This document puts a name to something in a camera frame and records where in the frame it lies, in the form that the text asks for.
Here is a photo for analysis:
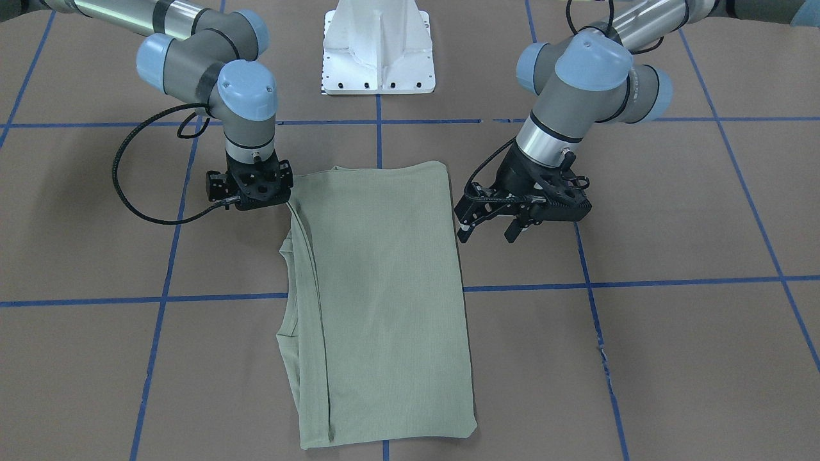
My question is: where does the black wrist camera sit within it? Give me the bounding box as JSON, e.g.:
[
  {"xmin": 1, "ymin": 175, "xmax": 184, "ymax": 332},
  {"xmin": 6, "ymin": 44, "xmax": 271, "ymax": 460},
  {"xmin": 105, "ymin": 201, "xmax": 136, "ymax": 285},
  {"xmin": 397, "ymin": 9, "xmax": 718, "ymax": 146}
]
[
  {"xmin": 531, "ymin": 168, "xmax": 592, "ymax": 222},
  {"xmin": 207, "ymin": 159, "xmax": 293, "ymax": 211}
]

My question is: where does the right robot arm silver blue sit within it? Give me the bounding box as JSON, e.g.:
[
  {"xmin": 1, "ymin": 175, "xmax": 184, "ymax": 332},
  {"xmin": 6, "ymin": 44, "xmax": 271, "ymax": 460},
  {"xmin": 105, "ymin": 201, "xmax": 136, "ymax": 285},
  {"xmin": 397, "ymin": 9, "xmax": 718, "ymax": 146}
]
[{"xmin": 2, "ymin": 1, "xmax": 292, "ymax": 201}]

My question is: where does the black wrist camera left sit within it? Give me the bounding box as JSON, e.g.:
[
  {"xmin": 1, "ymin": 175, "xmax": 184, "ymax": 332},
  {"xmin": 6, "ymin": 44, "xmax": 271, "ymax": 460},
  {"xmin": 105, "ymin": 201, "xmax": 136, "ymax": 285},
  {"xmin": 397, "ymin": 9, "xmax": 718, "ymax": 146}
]
[{"xmin": 531, "ymin": 168, "xmax": 592, "ymax": 222}]

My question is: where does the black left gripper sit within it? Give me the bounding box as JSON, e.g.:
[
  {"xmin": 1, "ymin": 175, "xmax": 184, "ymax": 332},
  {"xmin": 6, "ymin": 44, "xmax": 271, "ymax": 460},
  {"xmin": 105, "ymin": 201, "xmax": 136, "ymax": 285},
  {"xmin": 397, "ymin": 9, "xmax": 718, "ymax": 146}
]
[{"xmin": 454, "ymin": 142, "xmax": 557, "ymax": 244}]

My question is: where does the olive green long-sleeve shirt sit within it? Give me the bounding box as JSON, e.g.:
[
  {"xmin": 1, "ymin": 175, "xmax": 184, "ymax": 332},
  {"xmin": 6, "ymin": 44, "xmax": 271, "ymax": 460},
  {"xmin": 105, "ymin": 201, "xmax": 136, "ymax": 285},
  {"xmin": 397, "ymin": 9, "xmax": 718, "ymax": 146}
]
[{"xmin": 276, "ymin": 161, "xmax": 477, "ymax": 449}]

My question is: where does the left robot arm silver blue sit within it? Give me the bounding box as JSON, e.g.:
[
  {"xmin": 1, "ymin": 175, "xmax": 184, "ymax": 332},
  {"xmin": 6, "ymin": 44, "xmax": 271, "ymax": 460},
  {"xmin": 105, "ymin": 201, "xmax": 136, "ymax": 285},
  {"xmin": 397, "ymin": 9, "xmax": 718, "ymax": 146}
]
[{"xmin": 454, "ymin": 1, "xmax": 818, "ymax": 243}]

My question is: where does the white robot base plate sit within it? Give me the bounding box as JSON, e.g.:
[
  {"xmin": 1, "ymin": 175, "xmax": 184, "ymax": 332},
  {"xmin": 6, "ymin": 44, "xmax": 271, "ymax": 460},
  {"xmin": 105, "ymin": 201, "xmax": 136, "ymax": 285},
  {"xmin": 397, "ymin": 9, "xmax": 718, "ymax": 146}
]
[{"xmin": 320, "ymin": 1, "xmax": 436, "ymax": 95}]

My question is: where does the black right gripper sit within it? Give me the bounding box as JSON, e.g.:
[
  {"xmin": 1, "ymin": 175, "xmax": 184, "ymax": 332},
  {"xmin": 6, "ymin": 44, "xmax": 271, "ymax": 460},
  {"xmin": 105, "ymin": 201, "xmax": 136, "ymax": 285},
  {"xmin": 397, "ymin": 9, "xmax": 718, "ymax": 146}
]
[{"xmin": 226, "ymin": 154, "xmax": 289, "ymax": 193}]

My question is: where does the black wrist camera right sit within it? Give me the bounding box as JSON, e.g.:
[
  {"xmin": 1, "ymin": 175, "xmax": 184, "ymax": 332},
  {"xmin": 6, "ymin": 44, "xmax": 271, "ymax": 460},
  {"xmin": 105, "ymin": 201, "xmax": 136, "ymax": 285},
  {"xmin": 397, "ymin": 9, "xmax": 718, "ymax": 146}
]
[{"xmin": 207, "ymin": 159, "xmax": 293, "ymax": 211}]

